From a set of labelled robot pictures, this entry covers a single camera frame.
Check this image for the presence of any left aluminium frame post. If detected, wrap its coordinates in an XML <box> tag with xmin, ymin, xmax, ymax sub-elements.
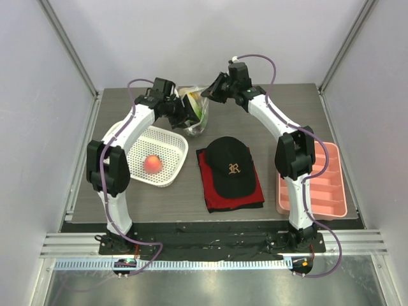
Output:
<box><xmin>36</xmin><ymin>0</ymin><xmax>99</xmax><ymax>98</ymax></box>

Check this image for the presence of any white slotted cable duct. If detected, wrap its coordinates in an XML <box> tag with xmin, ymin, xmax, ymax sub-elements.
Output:
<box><xmin>54</xmin><ymin>258</ymin><xmax>293</xmax><ymax>272</ymax></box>

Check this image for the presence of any clear zip top bag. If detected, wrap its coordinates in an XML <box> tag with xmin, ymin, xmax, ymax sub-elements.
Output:
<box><xmin>178</xmin><ymin>86</ymin><xmax>209</xmax><ymax>137</ymax></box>

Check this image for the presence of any aluminium front rail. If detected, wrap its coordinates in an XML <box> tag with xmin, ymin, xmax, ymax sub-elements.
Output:
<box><xmin>40</xmin><ymin>229</ymin><xmax>388</xmax><ymax>258</ymax></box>

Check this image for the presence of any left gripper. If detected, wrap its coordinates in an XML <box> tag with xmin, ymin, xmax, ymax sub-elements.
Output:
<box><xmin>163</xmin><ymin>94</ymin><xmax>199</xmax><ymax>130</ymax></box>

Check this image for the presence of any pink divided organizer tray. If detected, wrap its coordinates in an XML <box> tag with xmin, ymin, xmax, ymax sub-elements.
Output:
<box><xmin>276</xmin><ymin>141</ymin><xmax>348</xmax><ymax>221</ymax></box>

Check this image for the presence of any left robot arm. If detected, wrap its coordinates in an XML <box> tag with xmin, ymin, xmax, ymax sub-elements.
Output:
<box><xmin>85</xmin><ymin>78</ymin><xmax>193</xmax><ymax>254</ymax></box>

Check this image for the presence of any fake red peach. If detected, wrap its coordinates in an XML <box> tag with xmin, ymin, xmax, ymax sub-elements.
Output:
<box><xmin>143</xmin><ymin>155</ymin><xmax>163</xmax><ymax>174</ymax></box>

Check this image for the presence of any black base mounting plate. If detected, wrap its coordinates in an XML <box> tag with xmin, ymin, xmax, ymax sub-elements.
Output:
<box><xmin>60</xmin><ymin>221</ymin><xmax>366</xmax><ymax>261</ymax></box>

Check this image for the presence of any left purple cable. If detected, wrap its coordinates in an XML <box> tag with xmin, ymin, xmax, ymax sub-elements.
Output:
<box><xmin>60</xmin><ymin>78</ymin><xmax>165</xmax><ymax>293</ymax></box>

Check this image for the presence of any white perforated plastic basket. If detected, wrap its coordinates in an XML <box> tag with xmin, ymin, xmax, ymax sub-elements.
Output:
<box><xmin>126</xmin><ymin>126</ymin><xmax>189</xmax><ymax>187</ymax></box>

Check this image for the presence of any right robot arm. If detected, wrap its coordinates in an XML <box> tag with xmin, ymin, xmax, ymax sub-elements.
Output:
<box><xmin>201</xmin><ymin>60</ymin><xmax>317</xmax><ymax>252</ymax></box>

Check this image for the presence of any red folded cloth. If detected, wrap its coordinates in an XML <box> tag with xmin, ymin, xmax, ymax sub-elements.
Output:
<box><xmin>196</xmin><ymin>149</ymin><xmax>265</xmax><ymax>213</ymax></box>

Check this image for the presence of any aluminium frame post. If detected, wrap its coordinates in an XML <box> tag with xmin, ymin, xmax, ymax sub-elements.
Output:
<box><xmin>318</xmin><ymin>0</ymin><xmax>380</xmax><ymax>95</ymax></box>
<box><xmin>36</xmin><ymin>0</ymin><xmax>99</xmax><ymax>98</ymax></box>

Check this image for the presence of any fake green cabbage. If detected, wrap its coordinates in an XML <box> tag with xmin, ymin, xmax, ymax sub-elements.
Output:
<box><xmin>178</xmin><ymin>86</ymin><xmax>206</xmax><ymax>126</ymax></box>

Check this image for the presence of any black baseball cap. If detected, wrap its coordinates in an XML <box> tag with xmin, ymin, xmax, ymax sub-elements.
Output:
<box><xmin>205</xmin><ymin>136</ymin><xmax>257</xmax><ymax>199</ymax></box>

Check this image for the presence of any right aluminium frame post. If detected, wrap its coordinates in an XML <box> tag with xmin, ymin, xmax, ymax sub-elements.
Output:
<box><xmin>318</xmin><ymin>0</ymin><xmax>380</xmax><ymax>95</ymax></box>

